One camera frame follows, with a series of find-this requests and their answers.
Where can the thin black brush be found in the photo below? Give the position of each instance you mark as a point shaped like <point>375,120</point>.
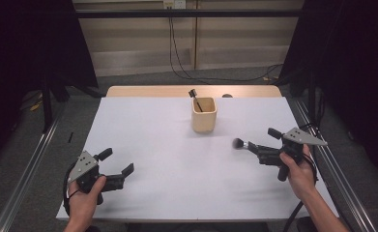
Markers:
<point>197,102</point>

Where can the small black floor item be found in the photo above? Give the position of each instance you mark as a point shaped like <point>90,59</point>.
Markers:
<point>70,137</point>

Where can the black metal stand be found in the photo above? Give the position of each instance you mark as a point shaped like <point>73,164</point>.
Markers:
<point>47,109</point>

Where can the wooden table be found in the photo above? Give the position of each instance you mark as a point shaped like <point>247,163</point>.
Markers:
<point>157,91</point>

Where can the beige square cup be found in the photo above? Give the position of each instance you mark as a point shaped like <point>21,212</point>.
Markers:
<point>204,119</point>

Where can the black horizontal bar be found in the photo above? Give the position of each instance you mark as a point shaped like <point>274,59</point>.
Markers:
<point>128,13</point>

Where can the person's left hand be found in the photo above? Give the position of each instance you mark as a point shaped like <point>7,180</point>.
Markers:
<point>83,199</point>

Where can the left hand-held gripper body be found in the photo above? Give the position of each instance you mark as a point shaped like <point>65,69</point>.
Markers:
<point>84,165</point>

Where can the white wall socket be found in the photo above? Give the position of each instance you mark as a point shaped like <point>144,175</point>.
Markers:
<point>174,4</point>

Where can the black fluffy makeup brush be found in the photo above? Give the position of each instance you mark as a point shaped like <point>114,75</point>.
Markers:
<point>238,143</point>

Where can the black curtain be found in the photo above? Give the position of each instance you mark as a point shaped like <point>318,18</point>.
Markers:
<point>22,48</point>
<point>354,64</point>

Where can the yellow floor tape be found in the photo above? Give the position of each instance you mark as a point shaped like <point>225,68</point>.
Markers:
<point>35,107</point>

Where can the dark round table grommet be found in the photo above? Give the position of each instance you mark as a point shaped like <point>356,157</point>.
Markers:
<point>227,95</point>

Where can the person's right hand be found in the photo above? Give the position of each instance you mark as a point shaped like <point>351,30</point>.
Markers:
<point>301,175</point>

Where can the aluminium floor rail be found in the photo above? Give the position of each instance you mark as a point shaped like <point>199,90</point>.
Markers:
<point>28,174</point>
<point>354,206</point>

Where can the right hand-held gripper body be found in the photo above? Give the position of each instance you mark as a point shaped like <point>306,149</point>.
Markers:
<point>301,137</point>

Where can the white table sheet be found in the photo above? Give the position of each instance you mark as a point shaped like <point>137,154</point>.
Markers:
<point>189,193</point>

